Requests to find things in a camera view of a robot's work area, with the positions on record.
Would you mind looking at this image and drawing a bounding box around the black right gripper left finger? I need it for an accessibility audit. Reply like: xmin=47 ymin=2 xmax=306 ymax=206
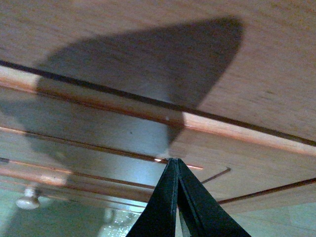
xmin=127 ymin=158 xmax=179 ymax=237

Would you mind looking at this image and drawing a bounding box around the wooden drawer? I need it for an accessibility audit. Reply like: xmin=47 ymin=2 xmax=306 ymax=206
xmin=0 ymin=66 xmax=316 ymax=206

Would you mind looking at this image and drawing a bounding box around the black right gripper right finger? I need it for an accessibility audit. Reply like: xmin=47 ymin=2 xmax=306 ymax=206
xmin=177 ymin=159 xmax=250 ymax=237

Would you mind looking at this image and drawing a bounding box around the wooden nightstand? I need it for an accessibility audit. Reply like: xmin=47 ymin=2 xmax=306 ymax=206
xmin=0 ymin=0 xmax=316 ymax=213

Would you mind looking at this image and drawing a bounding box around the upper drawer round knob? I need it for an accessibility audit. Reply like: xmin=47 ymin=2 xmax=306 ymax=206
xmin=16 ymin=188 xmax=40 ymax=210

